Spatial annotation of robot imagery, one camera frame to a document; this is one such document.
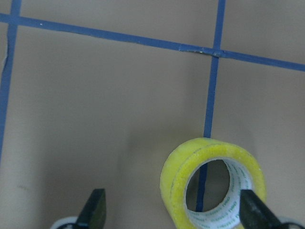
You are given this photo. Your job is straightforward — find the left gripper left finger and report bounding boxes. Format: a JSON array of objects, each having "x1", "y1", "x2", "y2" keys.
[{"x1": 76, "y1": 188, "x2": 106, "y2": 229}]

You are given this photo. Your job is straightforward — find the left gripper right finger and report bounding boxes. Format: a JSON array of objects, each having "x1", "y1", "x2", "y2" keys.
[{"x1": 239, "y1": 189, "x2": 282, "y2": 229}]

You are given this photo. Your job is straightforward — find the yellow tape roll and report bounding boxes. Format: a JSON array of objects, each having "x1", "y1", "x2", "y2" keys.
[{"x1": 160, "y1": 138, "x2": 266, "y2": 229}]

